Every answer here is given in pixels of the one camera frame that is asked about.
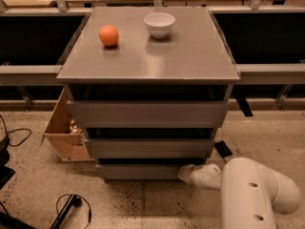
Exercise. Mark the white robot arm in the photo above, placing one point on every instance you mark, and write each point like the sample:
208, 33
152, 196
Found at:
250, 192

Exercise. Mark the black equipment left edge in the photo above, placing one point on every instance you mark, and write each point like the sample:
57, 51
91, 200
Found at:
6, 220

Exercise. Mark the orange ball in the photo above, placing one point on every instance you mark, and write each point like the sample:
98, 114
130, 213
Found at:
109, 36

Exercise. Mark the grey bottom drawer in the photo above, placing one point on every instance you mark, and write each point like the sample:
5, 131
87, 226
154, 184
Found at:
143, 168

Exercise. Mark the grey top drawer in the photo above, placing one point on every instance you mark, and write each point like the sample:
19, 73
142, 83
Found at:
149, 114

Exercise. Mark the grey drawer cabinet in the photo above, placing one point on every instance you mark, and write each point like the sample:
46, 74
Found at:
148, 92

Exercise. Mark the brown cardboard box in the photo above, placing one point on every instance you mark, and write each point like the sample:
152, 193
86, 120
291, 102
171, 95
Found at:
62, 134

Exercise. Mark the white ceramic bowl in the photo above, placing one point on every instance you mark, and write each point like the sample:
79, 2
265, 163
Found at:
159, 24

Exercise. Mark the grey drawer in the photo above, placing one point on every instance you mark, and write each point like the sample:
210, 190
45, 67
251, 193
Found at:
149, 148
149, 114
143, 168

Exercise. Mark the grey middle drawer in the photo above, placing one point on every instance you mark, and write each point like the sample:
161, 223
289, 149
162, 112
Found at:
149, 148

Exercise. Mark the black stand with cable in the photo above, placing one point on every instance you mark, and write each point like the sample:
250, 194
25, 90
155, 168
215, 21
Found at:
73, 200

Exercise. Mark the black power adapter with cable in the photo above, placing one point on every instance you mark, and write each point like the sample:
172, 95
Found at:
223, 150

